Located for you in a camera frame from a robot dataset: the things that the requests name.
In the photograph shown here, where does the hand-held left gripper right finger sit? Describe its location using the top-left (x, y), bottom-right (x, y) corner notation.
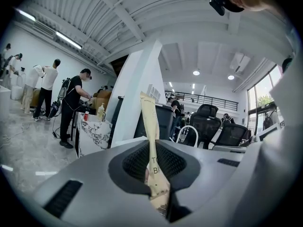
top-left (155, 140), bottom-right (247, 224)

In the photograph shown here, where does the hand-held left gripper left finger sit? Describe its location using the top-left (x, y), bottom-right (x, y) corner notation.
top-left (33, 140), bottom-right (166, 227)

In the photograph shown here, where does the beige toiletry item packet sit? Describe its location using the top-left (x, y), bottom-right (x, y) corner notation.
top-left (139, 91), bottom-right (171, 216)

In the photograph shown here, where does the white marble sink counter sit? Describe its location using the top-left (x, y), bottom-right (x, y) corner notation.
top-left (75, 112), bottom-right (113, 158)

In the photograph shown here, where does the black mesh office chair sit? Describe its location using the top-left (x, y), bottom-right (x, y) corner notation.
top-left (184, 104), bottom-right (222, 148)
top-left (216, 122), bottom-right (249, 148)

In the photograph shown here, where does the white curved chair back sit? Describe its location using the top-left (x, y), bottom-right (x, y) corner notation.
top-left (176, 125), bottom-right (199, 148)

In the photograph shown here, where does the dark plastic bin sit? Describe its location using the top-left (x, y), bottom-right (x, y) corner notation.
top-left (134, 104), bottom-right (176, 141)

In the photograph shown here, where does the black metal railing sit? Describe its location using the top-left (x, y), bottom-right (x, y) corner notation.
top-left (165, 90), bottom-right (239, 112)

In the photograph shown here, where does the black backpack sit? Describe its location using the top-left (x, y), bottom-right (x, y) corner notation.
top-left (262, 111), bottom-right (277, 131)

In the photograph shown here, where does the person's white shirt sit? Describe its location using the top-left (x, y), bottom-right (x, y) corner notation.
top-left (243, 29), bottom-right (303, 222)

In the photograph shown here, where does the cream pump bottle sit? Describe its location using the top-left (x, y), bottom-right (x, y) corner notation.
top-left (97, 102), bottom-right (106, 122)

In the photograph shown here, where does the brown cardboard box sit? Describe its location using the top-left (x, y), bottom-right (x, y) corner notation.
top-left (92, 90), bottom-right (112, 114)

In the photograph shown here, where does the white angled column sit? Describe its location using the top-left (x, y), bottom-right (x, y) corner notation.
top-left (105, 39), bottom-right (166, 148)

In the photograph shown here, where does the white ceiling air conditioner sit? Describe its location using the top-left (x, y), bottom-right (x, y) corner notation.
top-left (229, 52), bottom-right (251, 74)

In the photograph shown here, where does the long fluorescent ceiling light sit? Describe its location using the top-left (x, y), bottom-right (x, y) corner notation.
top-left (15, 8), bottom-right (36, 22)
top-left (55, 31), bottom-right (83, 50)

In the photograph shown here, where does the black head-mounted camera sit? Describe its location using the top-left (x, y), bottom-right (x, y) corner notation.
top-left (208, 0), bottom-right (245, 17)

